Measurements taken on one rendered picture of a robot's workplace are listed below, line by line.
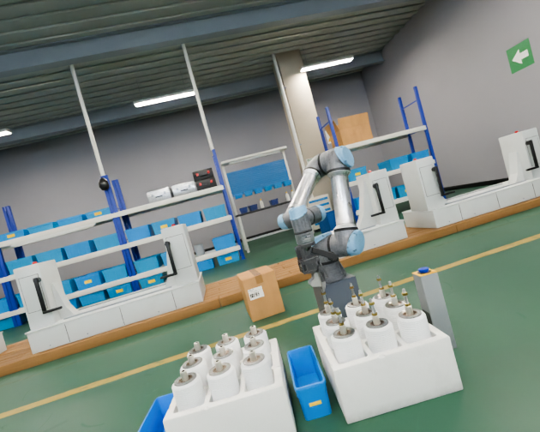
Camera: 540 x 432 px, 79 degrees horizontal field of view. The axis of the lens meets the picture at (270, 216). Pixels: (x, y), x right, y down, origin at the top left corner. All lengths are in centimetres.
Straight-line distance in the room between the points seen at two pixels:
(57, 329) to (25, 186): 754
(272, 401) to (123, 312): 221
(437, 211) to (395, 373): 266
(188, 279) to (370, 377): 221
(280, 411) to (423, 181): 295
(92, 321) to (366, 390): 254
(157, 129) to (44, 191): 333
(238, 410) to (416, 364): 58
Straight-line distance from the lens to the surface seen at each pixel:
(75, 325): 334
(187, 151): 959
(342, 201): 160
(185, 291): 307
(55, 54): 640
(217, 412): 120
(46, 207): 1036
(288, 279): 303
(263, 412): 120
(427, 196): 372
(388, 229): 342
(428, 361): 125
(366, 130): 653
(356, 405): 123
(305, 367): 154
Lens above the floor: 73
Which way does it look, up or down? 1 degrees down
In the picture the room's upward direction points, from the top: 15 degrees counter-clockwise
